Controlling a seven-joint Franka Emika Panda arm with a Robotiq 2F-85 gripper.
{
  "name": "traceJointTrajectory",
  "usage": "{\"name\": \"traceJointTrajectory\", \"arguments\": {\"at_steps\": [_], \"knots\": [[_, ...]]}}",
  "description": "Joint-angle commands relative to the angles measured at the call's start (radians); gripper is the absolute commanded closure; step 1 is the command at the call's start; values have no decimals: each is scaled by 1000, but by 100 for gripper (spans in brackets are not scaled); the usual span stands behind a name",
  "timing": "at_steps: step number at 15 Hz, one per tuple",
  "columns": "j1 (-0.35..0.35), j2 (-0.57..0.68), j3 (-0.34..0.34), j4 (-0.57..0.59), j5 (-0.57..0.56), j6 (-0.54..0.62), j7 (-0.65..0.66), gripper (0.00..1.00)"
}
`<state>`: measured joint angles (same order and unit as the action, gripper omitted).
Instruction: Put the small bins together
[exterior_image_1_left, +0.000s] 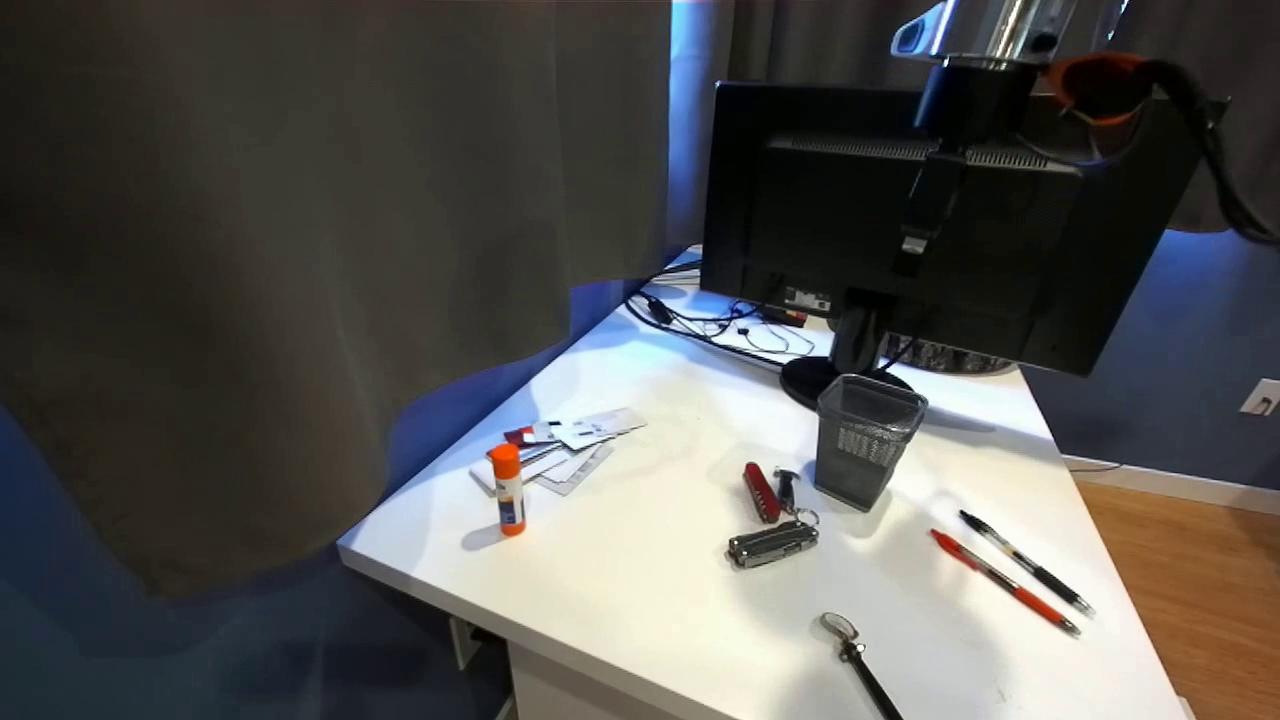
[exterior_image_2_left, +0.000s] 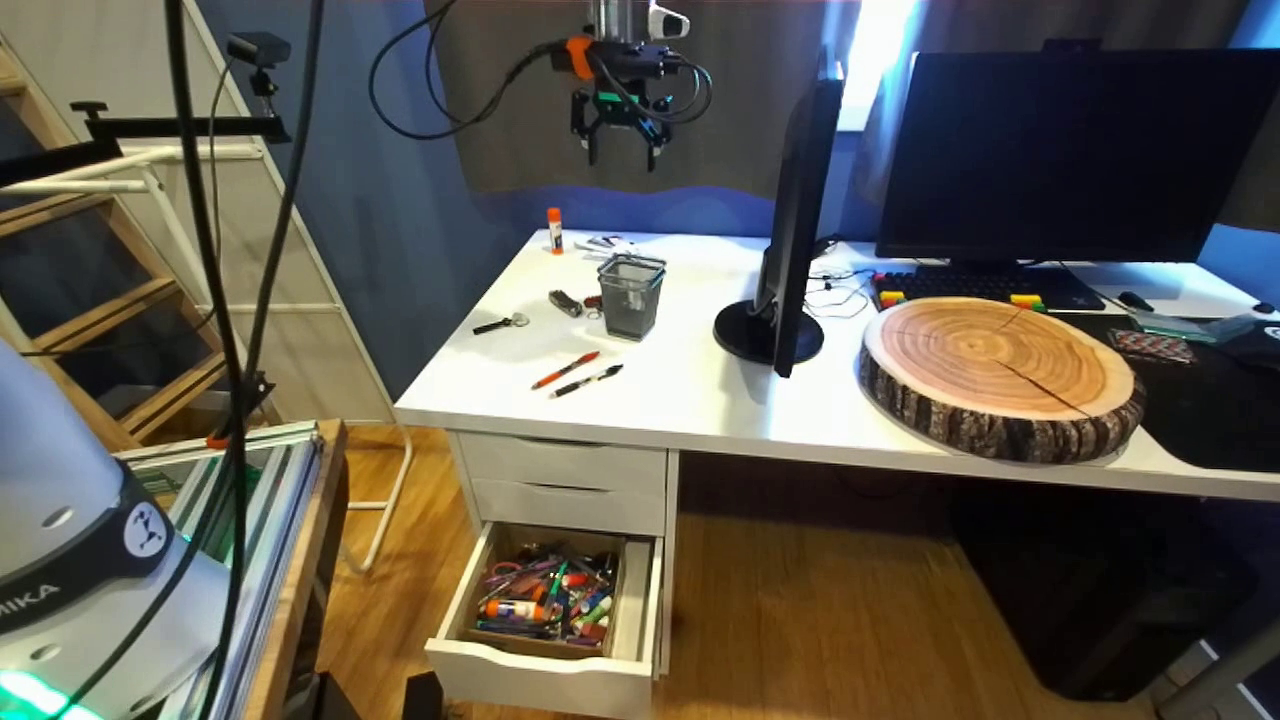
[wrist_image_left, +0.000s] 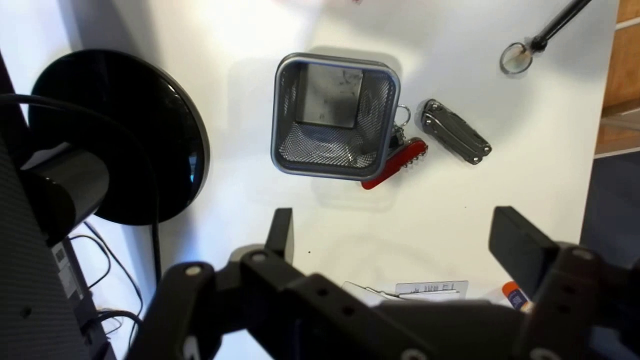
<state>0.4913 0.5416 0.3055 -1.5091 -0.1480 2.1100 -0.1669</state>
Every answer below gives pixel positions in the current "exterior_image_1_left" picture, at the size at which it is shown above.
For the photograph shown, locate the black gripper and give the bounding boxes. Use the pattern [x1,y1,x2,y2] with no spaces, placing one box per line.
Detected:
[887,51,1050,281]

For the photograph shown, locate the white id card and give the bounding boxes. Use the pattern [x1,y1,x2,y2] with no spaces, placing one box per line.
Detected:
[543,405,652,454]

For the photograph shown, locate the white paper scraps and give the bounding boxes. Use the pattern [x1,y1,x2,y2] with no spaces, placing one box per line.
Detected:
[533,442,615,501]

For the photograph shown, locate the orange capped glue stick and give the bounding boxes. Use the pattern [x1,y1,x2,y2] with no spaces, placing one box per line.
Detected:
[484,441,533,540]

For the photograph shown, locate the black cable with orange sleeve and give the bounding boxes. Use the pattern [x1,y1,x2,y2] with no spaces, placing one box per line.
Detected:
[1044,47,1280,251]

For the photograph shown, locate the grey folded multitool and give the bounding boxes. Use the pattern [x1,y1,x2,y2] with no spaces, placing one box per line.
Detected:
[725,515,823,570]

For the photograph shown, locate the black pen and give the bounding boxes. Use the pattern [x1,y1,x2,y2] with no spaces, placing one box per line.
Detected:
[958,505,1095,616]

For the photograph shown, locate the red pocket knife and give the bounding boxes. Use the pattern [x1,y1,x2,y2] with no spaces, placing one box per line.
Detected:
[742,454,788,526]

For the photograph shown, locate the black desk cables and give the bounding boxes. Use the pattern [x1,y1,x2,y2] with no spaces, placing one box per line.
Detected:
[619,270,823,363]

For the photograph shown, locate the white wall outlet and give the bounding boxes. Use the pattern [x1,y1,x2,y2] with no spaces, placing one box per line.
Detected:
[1235,377,1280,418]

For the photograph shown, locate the small black key fob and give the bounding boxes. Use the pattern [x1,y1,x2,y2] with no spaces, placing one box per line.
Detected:
[771,465,808,515]

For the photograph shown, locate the black monitor with round stand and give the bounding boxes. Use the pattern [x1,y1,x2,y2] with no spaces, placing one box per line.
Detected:
[697,76,1204,414]

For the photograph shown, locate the red pen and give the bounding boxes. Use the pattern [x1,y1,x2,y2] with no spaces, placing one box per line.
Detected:
[930,523,1086,636]

